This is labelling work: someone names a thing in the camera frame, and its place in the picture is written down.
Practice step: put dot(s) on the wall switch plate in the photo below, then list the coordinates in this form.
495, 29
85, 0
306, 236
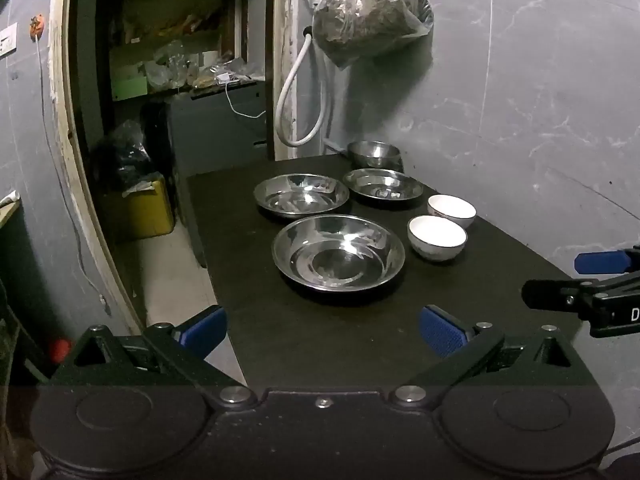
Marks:
7, 40

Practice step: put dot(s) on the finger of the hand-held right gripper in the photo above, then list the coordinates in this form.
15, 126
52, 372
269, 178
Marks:
547, 295
602, 262

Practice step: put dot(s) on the red and black object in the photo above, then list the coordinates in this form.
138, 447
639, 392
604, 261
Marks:
60, 351

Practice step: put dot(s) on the medium steel plate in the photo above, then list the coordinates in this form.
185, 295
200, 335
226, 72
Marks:
301, 196

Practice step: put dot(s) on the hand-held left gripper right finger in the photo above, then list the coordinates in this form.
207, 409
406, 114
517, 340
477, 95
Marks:
442, 332

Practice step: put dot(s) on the steel bowl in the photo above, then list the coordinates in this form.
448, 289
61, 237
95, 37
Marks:
375, 154

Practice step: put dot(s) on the dark grey cabinet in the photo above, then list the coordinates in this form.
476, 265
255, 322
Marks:
215, 135

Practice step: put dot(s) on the wooden door frame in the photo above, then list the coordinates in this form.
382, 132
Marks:
67, 125

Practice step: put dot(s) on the small steel plate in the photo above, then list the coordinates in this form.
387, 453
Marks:
384, 187

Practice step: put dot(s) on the orange wall plug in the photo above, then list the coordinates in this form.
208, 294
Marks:
36, 24

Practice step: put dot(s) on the clear plastic bag of dried goods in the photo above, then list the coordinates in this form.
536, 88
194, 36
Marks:
372, 12

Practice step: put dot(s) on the yellow bin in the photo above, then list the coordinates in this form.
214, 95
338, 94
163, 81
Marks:
142, 207

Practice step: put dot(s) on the large steel plate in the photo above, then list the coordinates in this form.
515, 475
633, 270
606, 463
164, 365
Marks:
338, 255

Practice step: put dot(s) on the dark green cabinet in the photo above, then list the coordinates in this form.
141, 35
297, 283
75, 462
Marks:
10, 260

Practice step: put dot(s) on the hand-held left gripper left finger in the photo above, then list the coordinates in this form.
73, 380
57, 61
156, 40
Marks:
205, 330

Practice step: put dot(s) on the cluttered storage shelf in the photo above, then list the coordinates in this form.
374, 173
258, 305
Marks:
170, 55

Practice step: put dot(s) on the white ceramic bowl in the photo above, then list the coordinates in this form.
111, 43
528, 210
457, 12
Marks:
451, 209
437, 236

